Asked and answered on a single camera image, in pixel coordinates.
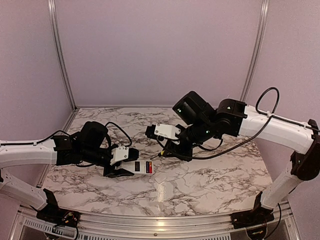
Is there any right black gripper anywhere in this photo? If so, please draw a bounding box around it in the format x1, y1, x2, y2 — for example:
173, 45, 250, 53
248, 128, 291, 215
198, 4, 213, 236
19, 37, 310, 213
162, 118, 215, 163

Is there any yellow handled screwdriver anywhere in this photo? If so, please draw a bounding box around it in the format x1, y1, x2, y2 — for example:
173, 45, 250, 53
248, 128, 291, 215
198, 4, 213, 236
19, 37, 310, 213
150, 150, 165, 160

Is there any white red remote control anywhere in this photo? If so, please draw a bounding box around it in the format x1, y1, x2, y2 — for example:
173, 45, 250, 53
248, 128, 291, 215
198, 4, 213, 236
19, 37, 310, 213
116, 160, 154, 175

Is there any white battery cover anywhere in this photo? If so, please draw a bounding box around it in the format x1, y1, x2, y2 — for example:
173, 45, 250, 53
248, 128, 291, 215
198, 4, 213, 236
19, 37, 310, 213
154, 174, 167, 184

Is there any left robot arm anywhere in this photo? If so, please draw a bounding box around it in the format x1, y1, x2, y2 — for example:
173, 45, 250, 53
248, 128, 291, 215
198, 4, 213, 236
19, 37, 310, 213
0, 121, 140, 228

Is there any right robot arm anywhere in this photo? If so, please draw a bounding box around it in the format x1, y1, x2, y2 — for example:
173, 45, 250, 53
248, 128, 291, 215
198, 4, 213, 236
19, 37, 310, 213
154, 91, 320, 229

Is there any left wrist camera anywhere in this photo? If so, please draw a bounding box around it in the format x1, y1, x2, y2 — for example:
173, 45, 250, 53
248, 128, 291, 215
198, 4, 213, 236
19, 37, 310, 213
110, 146, 140, 166

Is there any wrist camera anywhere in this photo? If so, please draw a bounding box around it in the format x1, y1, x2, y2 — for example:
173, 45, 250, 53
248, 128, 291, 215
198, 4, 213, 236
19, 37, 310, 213
110, 146, 140, 166
145, 123, 181, 145

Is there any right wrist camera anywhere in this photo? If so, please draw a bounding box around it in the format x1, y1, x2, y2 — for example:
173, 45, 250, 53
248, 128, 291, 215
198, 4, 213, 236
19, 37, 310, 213
145, 123, 181, 145

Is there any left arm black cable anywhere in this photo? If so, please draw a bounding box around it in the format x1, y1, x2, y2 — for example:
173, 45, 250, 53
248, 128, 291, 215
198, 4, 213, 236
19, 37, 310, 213
32, 121, 133, 168

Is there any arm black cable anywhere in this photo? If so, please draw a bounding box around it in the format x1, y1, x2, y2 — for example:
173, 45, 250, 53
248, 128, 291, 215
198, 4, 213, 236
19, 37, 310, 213
32, 121, 133, 168
154, 86, 320, 161

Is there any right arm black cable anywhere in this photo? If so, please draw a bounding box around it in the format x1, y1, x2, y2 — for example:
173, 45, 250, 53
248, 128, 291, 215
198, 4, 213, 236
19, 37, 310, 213
154, 86, 320, 161

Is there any front aluminium frame rail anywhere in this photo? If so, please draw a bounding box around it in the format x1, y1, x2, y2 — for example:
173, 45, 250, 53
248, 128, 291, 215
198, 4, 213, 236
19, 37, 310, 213
9, 202, 301, 240

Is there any right aluminium frame post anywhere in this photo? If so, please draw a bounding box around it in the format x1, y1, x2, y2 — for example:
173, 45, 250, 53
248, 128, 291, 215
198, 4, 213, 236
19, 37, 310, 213
240, 0, 270, 102

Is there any aluminium frame post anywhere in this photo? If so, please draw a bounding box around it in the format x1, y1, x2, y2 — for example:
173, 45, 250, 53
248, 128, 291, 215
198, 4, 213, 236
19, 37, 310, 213
47, 0, 77, 112
240, 0, 270, 102

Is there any left aluminium frame post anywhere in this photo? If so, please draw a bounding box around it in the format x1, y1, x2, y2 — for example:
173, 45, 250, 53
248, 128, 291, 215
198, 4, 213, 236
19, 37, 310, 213
47, 0, 77, 112

